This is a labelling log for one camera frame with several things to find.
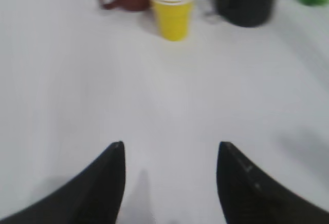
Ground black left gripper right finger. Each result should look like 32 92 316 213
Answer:
216 141 328 223

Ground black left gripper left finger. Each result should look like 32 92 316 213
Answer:
1 141 126 223

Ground yellow paper cup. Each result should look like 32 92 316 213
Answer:
150 0 194 41

